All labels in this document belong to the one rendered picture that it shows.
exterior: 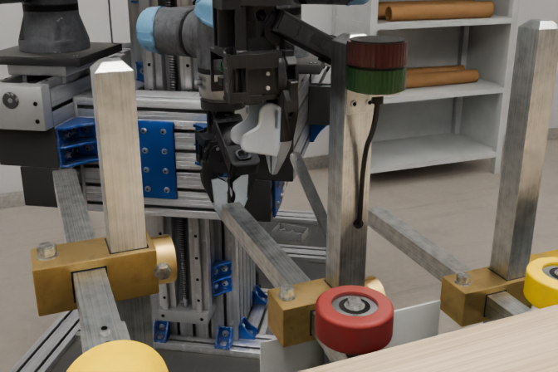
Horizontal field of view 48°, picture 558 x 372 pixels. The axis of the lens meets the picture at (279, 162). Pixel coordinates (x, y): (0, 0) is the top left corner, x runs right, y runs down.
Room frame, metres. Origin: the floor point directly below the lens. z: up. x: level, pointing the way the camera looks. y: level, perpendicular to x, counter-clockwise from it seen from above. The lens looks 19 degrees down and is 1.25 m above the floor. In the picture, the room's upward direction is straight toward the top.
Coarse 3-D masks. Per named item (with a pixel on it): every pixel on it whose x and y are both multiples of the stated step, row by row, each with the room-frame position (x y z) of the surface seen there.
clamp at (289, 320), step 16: (272, 288) 0.66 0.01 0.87; (304, 288) 0.66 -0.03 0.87; (320, 288) 0.66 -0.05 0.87; (272, 304) 0.64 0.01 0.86; (288, 304) 0.63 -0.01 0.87; (304, 304) 0.63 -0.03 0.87; (272, 320) 0.64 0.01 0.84; (288, 320) 0.62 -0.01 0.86; (304, 320) 0.62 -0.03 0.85; (288, 336) 0.62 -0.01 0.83; (304, 336) 0.62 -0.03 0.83
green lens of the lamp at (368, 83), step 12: (348, 72) 0.62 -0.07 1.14; (360, 72) 0.60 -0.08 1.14; (372, 72) 0.60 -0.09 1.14; (384, 72) 0.60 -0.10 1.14; (396, 72) 0.60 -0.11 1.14; (348, 84) 0.62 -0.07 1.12; (360, 84) 0.60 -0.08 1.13; (372, 84) 0.60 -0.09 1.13; (384, 84) 0.60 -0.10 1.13; (396, 84) 0.60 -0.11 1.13
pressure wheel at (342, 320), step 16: (336, 288) 0.60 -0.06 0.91; (352, 288) 0.60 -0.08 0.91; (368, 288) 0.60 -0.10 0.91; (320, 304) 0.57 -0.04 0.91; (336, 304) 0.57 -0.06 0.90; (352, 304) 0.56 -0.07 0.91; (368, 304) 0.57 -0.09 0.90; (384, 304) 0.57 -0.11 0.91; (320, 320) 0.55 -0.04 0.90; (336, 320) 0.54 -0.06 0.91; (352, 320) 0.54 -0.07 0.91; (368, 320) 0.54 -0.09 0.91; (384, 320) 0.54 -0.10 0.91; (320, 336) 0.55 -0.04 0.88; (336, 336) 0.53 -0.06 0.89; (352, 336) 0.53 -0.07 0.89; (368, 336) 0.53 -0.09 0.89; (384, 336) 0.54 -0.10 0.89; (352, 352) 0.53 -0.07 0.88; (368, 352) 0.53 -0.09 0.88
